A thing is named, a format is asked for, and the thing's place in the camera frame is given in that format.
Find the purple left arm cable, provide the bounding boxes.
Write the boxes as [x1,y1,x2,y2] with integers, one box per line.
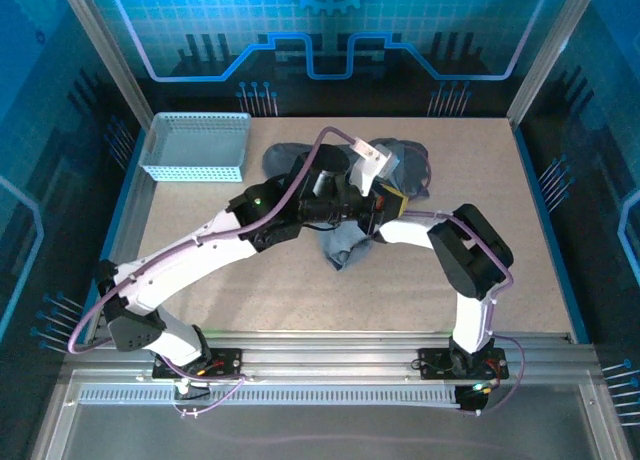
[67,126,361,420]

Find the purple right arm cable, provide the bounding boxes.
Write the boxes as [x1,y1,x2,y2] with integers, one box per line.
[399,144,526,417]

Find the grey t-shirt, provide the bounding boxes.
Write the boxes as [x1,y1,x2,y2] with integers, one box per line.
[262,137,432,273]

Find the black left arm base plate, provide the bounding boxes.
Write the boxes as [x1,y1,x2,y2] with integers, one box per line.
[152,347,245,381]

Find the slotted grey cable duct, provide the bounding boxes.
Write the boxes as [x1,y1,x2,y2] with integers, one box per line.
[78,383,461,407]

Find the aluminium frame post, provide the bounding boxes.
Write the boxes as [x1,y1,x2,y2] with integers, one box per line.
[505,0,604,129]
[53,0,155,127]

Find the black controller box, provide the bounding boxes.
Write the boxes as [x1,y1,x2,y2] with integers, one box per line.
[454,382,501,415]

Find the light blue plastic basket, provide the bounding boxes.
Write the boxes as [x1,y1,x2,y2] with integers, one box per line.
[138,111,252,184]

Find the aluminium mounting rail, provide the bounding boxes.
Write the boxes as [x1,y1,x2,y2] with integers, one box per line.
[64,329,601,381]

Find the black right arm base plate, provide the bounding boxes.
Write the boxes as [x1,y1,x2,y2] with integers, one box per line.
[417,347,510,381]

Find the grey metal front plate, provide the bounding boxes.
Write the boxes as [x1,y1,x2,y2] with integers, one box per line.
[34,404,631,460]

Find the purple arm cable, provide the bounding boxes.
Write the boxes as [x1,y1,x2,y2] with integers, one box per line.
[399,144,526,417]
[67,126,361,420]

